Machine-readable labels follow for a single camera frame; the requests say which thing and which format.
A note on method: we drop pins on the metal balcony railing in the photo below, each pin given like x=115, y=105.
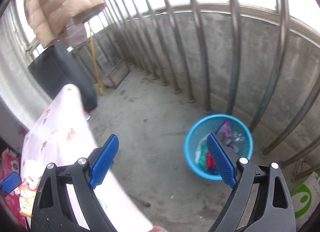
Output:
x=282, y=26

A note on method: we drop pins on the white bag green print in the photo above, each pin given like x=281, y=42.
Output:
x=303, y=197

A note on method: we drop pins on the grey hanging cloth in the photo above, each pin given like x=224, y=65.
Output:
x=75, y=35

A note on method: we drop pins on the small metal frame rack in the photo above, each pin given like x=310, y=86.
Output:
x=126, y=71

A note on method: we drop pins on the orange sachet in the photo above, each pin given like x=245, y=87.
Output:
x=27, y=202

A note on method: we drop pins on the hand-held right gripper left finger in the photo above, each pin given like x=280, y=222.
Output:
x=103, y=162

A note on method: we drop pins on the pink printed tablecloth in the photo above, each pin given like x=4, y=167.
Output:
x=65, y=127

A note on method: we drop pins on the clear plastic wrapper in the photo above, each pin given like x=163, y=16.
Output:
x=201, y=152

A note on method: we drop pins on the dark cabinet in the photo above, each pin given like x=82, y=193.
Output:
x=65, y=76

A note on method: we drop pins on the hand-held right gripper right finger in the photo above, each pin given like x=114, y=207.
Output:
x=221, y=162

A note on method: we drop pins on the beige down jacket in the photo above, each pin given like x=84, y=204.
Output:
x=57, y=4

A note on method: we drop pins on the purple snack bag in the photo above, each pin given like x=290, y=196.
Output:
x=226, y=129

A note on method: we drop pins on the red wrapper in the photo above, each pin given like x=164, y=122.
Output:
x=211, y=160

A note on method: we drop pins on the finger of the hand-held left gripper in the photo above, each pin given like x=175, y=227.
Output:
x=11, y=183

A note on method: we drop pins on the blue plastic wastebasket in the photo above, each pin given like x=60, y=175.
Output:
x=240, y=132

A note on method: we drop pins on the grey slipper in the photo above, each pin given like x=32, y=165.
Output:
x=301, y=168

